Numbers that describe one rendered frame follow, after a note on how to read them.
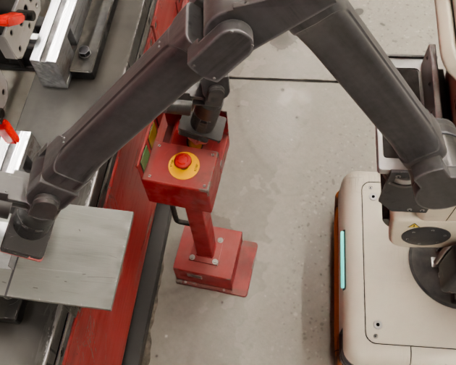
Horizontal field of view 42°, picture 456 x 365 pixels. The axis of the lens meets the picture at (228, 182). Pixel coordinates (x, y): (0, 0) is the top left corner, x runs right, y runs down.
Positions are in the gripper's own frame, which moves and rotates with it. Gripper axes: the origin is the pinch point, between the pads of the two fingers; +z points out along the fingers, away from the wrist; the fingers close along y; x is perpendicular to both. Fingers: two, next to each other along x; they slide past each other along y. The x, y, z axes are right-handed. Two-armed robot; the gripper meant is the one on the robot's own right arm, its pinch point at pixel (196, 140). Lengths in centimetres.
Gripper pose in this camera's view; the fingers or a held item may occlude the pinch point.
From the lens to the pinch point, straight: 144.2
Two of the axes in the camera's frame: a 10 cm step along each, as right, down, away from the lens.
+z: -2.1, 4.0, 8.9
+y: -9.5, -2.9, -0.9
